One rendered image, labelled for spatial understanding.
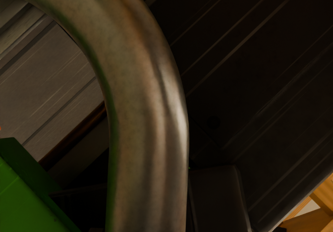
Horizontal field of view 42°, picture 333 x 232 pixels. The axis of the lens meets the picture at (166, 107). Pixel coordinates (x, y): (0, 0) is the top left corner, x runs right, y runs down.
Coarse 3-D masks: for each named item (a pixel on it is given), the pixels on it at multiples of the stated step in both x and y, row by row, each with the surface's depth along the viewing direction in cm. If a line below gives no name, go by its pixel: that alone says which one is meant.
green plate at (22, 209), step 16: (0, 144) 23; (16, 144) 26; (0, 160) 18; (16, 160) 24; (32, 160) 26; (0, 176) 18; (16, 176) 18; (32, 176) 24; (48, 176) 26; (0, 192) 18; (16, 192) 18; (32, 192) 18; (48, 192) 24; (0, 208) 18; (16, 208) 18; (32, 208) 18; (48, 208) 18; (0, 224) 18; (16, 224) 18; (32, 224) 18; (48, 224) 18; (64, 224) 18
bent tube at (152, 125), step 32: (32, 0) 16; (64, 0) 15; (96, 0) 15; (128, 0) 15; (96, 32) 15; (128, 32) 15; (160, 32) 16; (96, 64) 16; (128, 64) 15; (160, 64) 15; (128, 96) 15; (160, 96) 15; (128, 128) 15; (160, 128) 15; (128, 160) 15; (160, 160) 15; (128, 192) 15; (160, 192) 15; (128, 224) 15; (160, 224) 15
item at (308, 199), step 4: (332, 176) 836; (332, 180) 838; (308, 196) 827; (304, 200) 825; (308, 200) 825; (300, 204) 823; (304, 204) 823; (296, 208) 821; (300, 208) 821; (292, 212) 819; (296, 212) 819; (288, 216) 817; (292, 216) 817; (284, 220) 816
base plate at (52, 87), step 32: (32, 32) 54; (64, 32) 58; (0, 64) 54; (32, 64) 59; (64, 64) 64; (0, 96) 59; (32, 96) 65; (64, 96) 72; (96, 96) 80; (32, 128) 72; (64, 128) 81
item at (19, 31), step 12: (0, 0) 21; (12, 0) 21; (24, 0) 20; (0, 12) 20; (12, 12) 20; (24, 12) 21; (36, 12) 21; (0, 24) 20; (12, 24) 21; (24, 24) 21; (36, 24) 21; (0, 36) 21; (12, 36) 21; (24, 36) 21; (0, 48) 21; (12, 48) 21
